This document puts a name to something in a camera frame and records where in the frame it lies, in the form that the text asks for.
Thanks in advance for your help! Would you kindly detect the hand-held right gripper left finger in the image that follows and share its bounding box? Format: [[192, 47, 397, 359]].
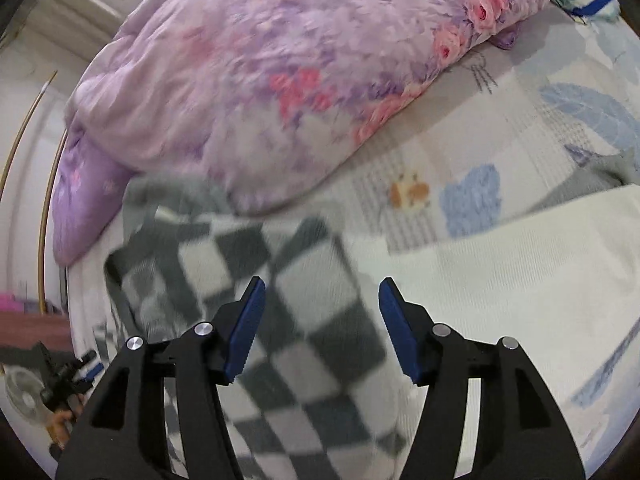
[[55, 276, 267, 480]]

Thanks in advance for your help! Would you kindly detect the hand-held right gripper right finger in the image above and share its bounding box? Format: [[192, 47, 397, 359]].
[[378, 277, 586, 480]]

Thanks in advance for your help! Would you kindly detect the grey white checkered sweater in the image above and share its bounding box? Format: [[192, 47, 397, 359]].
[[70, 157, 640, 480]]

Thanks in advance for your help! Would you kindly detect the person's left hand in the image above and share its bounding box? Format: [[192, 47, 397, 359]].
[[49, 394, 85, 458]]

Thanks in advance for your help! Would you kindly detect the small white fan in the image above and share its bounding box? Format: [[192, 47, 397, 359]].
[[4, 366, 52, 428]]

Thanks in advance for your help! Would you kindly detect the brown wooden table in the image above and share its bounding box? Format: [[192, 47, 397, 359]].
[[0, 310, 73, 348]]

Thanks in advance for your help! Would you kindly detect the printed bed sheet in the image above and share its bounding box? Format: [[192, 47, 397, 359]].
[[320, 2, 640, 461]]

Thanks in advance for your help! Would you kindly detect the thin yellow curved rod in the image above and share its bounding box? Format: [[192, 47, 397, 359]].
[[0, 71, 58, 196]]

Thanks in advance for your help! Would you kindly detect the purple floral quilt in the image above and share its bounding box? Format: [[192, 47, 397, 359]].
[[52, 0, 558, 267]]

